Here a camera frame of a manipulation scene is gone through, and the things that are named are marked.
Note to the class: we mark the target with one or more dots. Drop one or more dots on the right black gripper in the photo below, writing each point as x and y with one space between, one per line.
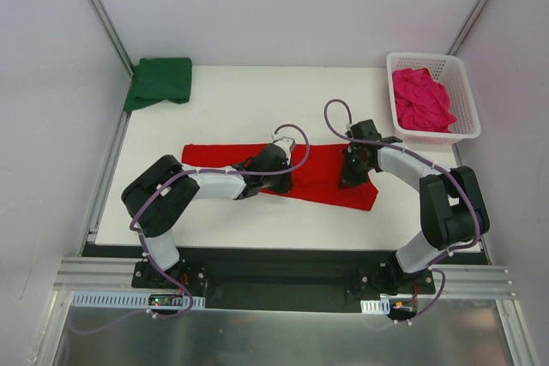
352 174

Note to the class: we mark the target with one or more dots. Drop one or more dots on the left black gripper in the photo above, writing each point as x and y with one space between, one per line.
282 182

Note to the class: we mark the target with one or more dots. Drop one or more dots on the red t shirt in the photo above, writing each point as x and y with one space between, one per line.
318 180

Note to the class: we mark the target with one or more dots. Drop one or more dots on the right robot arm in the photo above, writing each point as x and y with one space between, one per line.
452 212

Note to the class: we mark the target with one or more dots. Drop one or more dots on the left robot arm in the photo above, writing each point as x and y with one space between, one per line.
158 197

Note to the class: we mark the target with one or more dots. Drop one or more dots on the pink t shirt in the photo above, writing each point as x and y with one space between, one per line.
421 103

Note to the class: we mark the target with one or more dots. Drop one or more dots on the white plastic basket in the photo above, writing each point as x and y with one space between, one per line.
450 72

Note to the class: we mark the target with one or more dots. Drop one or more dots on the folded green t shirt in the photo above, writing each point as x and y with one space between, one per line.
159 79

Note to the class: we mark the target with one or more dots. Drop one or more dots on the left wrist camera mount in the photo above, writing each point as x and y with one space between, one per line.
287 144

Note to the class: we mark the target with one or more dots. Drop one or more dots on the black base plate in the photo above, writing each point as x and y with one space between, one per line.
332 281

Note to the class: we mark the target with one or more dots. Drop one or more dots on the right white cable duct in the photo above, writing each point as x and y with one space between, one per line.
375 307

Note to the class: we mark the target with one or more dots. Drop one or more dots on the white cable duct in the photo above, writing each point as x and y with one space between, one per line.
135 300
375 307

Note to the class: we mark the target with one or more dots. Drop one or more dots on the aluminium frame rail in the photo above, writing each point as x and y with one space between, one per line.
94 274

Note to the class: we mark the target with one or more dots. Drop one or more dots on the left white cable duct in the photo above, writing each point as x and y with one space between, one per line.
135 300

